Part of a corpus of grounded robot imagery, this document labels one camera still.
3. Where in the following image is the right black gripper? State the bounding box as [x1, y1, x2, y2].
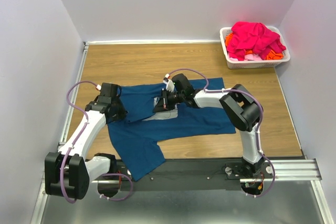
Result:
[152, 89, 184, 113]

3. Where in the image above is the blue t-shirt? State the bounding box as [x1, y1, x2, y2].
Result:
[107, 83, 236, 181]

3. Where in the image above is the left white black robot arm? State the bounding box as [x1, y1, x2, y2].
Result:
[44, 83, 130, 204]

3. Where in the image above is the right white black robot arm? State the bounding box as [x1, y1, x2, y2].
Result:
[153, 73, 265, 178]

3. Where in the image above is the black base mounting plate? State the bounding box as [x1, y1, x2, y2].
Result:
[86, 157, 274, 192]

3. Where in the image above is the white plastic laundry basket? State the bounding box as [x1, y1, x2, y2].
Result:
[219, 22, 290, 69]

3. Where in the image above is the light pink garment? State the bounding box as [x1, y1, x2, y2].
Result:
[228, 53, 262, 61]

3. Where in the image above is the pink t-shirt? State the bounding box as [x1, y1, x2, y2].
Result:
[226, 22, 286, 59]

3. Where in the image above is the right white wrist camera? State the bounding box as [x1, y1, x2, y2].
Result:
[163, 73, 175, 92]

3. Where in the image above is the aluminium frame rail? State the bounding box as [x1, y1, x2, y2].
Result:
[36, 158, 322, 183]

